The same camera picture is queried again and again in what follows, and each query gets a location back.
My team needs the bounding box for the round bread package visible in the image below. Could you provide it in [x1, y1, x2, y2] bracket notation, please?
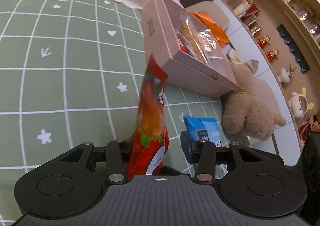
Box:
[199, 29, 223, 59]

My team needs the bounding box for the beige chair behind box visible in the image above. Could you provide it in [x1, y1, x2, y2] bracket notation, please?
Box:
[186, 1, 230, 31]

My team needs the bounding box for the brown plush teddy bear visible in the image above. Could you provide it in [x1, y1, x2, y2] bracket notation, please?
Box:
[221, 63, 286, 140]

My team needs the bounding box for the green grid tablecloth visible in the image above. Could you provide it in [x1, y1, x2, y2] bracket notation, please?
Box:
[0, 0, 251, 224]

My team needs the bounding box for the orange snack bag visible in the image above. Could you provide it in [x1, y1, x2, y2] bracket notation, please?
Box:
[190, 11, 230, 45]

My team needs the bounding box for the blue snack bag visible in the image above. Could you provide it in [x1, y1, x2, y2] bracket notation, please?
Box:
[183, 114, 228, 179]

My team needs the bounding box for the red white snack bag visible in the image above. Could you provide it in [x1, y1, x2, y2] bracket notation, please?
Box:
[127, 56, 169, 179]

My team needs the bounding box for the wooden display shelf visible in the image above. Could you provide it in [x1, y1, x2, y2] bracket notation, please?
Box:
[220, 0, 320, 151]

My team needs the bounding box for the red gold figurine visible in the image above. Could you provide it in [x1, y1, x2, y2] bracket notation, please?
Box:
[257, 36, 270, 49]
[265, 49, 279, 62]

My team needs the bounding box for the long bread stick package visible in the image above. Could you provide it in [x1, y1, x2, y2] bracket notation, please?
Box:
[178, 13, 209, 66]

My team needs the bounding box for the white doll figurine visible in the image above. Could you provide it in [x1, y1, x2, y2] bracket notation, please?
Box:
[289, 87, 314, 119]

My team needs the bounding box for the pink gift box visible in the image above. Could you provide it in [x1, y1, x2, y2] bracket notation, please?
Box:
[141, 0, 236, 98]

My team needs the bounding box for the small red snack packet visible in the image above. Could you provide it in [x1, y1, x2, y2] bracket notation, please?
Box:
[177, 35, 190, 54]

